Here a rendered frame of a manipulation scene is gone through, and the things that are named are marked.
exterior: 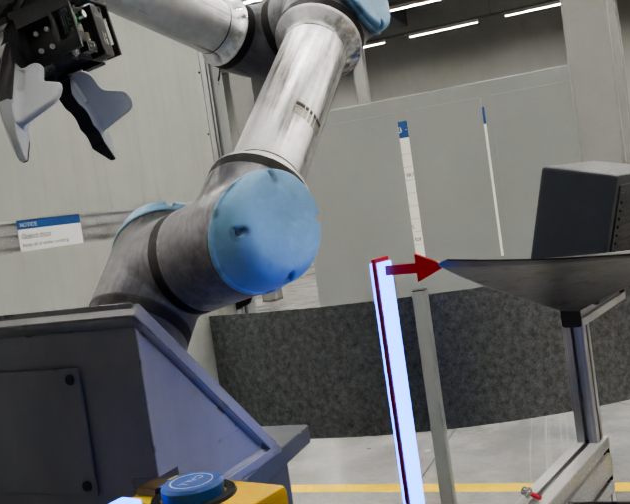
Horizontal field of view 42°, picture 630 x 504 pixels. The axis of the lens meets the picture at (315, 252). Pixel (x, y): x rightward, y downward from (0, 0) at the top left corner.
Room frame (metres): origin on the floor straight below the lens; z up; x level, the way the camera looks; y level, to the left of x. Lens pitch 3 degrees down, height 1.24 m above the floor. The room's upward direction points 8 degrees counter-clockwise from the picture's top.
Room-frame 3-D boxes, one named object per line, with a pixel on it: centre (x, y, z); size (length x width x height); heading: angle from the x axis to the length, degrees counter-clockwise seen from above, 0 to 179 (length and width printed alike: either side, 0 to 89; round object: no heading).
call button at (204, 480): (0.51, 0.10, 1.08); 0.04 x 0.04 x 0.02
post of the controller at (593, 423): (1.15, -0.35, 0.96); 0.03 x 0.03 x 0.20; 55
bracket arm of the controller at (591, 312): (1.24, -0.41, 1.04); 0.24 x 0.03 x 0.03; 145
